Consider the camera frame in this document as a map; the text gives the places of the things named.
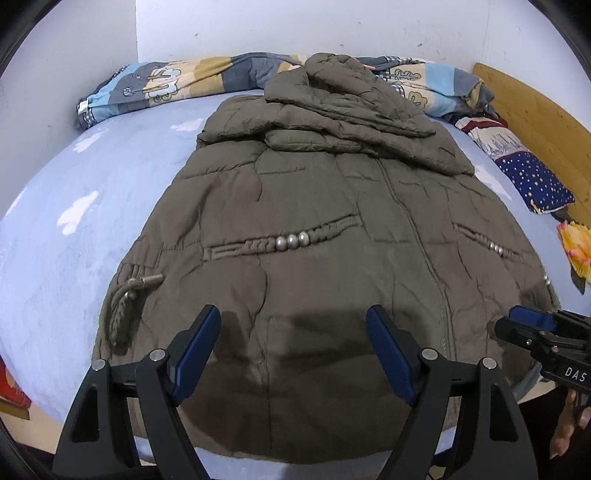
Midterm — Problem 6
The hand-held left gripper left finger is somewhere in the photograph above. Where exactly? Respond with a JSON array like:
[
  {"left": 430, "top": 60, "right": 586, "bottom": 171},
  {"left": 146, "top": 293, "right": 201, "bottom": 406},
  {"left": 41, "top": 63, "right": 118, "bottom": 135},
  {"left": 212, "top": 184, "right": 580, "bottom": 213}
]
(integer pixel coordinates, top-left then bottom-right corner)
[{"left": 53, "top": 305, "right": 221, "bottom": 480}]

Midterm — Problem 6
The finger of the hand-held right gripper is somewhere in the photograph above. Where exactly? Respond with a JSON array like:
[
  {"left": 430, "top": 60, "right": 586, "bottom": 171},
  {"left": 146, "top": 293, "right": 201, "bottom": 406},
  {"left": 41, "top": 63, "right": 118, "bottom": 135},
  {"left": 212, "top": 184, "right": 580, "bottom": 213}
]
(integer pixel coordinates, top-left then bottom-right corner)
[
  {"left": 508, "top": 305, "right": 561, "bottom": 332},
  {"left": 494, "top": 319, "right": 546, "bottom": 354}
]

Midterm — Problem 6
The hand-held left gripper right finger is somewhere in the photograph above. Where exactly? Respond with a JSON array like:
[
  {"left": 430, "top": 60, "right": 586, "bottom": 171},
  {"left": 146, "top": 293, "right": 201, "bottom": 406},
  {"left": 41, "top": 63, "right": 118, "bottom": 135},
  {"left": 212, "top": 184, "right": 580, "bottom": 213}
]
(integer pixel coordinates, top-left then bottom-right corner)
[{"left": 366, "top": 305, "right": 539, "bottom": 480}]

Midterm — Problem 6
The olive quilted puffer jacket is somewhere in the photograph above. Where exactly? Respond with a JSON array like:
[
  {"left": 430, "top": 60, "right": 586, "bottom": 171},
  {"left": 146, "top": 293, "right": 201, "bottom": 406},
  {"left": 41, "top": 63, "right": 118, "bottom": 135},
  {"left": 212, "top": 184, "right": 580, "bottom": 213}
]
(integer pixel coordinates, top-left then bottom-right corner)
[{"left": 91, "top": 53, "right": 561, "bottom": 464}]

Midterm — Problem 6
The person's right hand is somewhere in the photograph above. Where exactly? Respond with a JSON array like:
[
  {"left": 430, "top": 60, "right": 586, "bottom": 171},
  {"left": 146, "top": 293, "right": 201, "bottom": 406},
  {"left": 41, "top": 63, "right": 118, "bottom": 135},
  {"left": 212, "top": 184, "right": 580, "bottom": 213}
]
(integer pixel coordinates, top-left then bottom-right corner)
[{"left": 550, "top": 390, "right": 583, "bottom": 460}]

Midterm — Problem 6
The orange yellow cloth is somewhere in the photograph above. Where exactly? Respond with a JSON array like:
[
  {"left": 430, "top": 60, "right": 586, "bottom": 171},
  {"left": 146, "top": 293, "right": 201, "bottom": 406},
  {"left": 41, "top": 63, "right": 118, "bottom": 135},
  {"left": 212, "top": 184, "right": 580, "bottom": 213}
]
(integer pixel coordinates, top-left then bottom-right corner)
[{"left": 557, "top": 220, "right": 591, "bottom": 282}]

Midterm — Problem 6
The star printed pillow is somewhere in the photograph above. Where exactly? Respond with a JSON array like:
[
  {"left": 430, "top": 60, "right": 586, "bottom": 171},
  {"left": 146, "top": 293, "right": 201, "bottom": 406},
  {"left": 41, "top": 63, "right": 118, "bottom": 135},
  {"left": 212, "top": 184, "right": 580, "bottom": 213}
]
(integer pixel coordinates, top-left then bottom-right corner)
[{"left": 450, "top": 115, "right": 575, "bottom": 215}]

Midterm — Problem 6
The light blue cloud bed sheet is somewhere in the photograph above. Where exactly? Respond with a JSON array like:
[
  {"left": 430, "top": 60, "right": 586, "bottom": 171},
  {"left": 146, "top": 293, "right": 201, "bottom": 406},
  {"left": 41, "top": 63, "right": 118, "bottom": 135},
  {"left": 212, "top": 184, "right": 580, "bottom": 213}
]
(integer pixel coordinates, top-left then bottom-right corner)
[{"left": 0, "top": 90, "right": 591, "bottom": 476}]

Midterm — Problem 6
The red plastic basin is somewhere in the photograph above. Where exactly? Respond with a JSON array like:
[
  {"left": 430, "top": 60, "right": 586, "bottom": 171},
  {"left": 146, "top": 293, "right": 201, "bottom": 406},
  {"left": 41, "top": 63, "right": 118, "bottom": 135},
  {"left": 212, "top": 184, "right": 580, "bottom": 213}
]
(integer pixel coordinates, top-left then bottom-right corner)
[{"left": 0, "top": 357, "right": 31, "bottom": 421}]

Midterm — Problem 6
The wooden headboard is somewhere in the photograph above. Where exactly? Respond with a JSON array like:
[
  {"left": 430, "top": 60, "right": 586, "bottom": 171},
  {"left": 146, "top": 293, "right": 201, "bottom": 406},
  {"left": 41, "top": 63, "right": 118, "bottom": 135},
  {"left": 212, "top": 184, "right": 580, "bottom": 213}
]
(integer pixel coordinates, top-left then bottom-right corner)
[{"left": 472, "top": 62, "right": 591, "bottom": 227}]

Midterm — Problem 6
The patchwork printed quilt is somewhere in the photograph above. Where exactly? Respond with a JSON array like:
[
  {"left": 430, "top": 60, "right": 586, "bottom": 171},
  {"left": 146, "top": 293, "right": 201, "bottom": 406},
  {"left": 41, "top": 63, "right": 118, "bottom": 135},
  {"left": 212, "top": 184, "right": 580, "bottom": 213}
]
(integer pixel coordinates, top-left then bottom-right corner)
[{"left": 76, "top": 53, "right": 497, "bottom": 130}]

